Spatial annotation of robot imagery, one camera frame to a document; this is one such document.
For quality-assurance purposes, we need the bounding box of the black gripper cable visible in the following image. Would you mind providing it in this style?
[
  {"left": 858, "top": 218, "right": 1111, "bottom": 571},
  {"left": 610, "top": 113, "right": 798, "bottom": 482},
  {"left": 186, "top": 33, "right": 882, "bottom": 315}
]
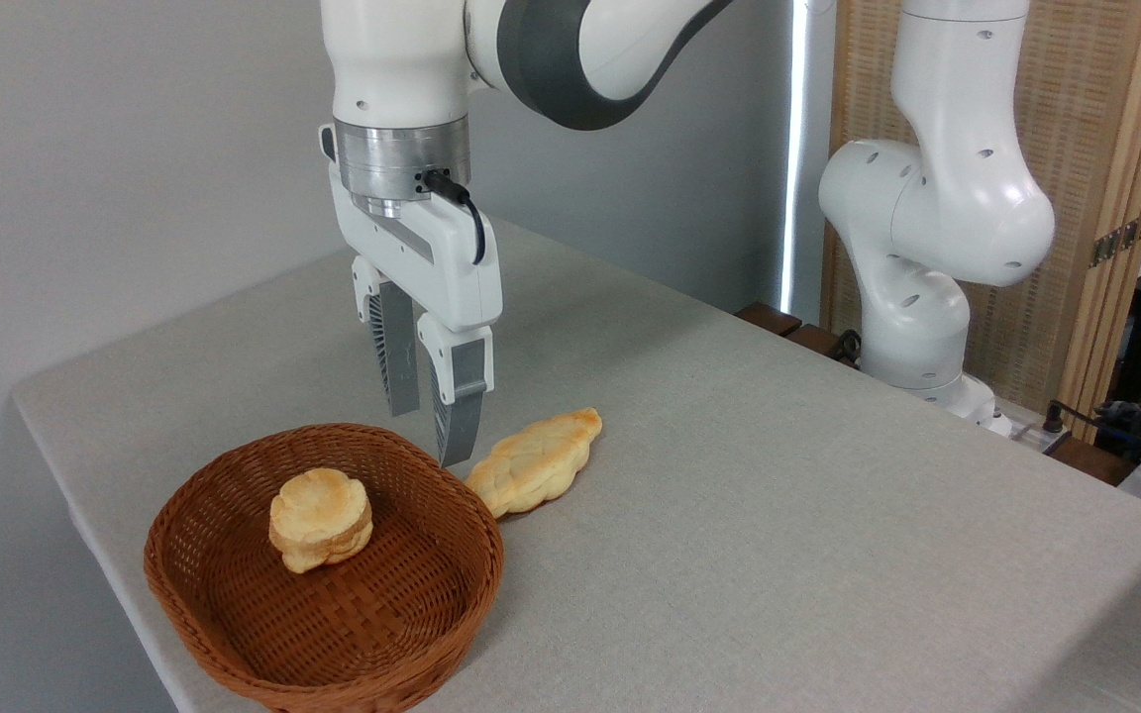
[{"left": 421, "top": 170, "right": 486, "bottom": 266}]

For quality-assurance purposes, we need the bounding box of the long braided bread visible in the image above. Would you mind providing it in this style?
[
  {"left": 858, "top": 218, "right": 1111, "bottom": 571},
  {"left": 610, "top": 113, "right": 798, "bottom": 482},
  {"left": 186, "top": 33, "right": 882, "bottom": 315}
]
[{"left": 465, "top": 407, "right": 603, "bottom": 519}]

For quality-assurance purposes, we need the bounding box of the wooden woven folding screen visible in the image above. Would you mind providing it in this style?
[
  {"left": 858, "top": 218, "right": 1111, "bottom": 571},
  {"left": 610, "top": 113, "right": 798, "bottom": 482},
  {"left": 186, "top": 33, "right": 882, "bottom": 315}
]
[{"left": 821, "top": 0, "right": 1141, "bottom": 443}]

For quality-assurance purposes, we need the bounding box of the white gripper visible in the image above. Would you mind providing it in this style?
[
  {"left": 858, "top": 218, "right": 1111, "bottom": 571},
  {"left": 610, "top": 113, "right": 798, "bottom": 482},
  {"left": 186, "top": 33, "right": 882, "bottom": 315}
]
[{"left": 329, "top": 161, "right": 505, "bottom": 469}]

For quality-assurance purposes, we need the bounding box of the brown wicker basket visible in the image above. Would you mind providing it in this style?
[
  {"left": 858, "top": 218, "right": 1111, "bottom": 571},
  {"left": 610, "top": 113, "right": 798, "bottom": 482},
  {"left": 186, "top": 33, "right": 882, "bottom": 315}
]
[{"left": 144, "top": 424, "right": 505, "bottom": 713}]

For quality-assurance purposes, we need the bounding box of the dark wooden table edge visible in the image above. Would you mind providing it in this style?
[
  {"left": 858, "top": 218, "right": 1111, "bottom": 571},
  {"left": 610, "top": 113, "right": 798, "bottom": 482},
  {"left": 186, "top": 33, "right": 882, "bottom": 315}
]
[{"left": 735, "top": 302, "right": 861, "bottom": 369}]

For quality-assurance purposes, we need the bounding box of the black cable bundle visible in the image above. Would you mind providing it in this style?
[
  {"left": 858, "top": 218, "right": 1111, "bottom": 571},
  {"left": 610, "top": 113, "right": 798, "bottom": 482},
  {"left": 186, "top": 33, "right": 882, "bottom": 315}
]
[{"left": 1041, "top": 391, "right": 1141, "bottom": 476}]

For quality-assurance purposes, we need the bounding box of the round bread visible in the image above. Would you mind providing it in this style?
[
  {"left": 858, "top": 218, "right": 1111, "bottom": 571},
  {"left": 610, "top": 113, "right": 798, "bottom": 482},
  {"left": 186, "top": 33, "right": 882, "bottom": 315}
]
[{"left": 268, "top": 468, "right": 374, "bottom": 574}]

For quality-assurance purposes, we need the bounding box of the brass screen hinge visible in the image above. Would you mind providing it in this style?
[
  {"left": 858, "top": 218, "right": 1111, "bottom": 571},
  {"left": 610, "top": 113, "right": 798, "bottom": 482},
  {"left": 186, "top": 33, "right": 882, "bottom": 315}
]
[{"left": 1089, "top": 210, "right": 1141, "bottom": 268}]

